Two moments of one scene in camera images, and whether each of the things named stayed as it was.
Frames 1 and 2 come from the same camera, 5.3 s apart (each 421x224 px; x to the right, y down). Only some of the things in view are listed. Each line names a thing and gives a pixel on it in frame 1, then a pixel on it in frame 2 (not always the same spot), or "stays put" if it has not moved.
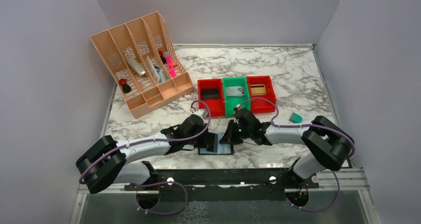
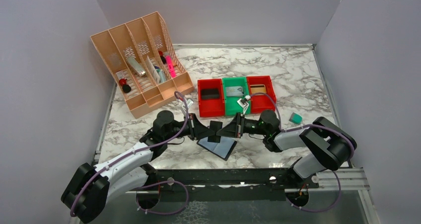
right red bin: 262,105 stays put
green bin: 236,94 stays put
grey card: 211,93 stays put
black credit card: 212,145 → 215,126
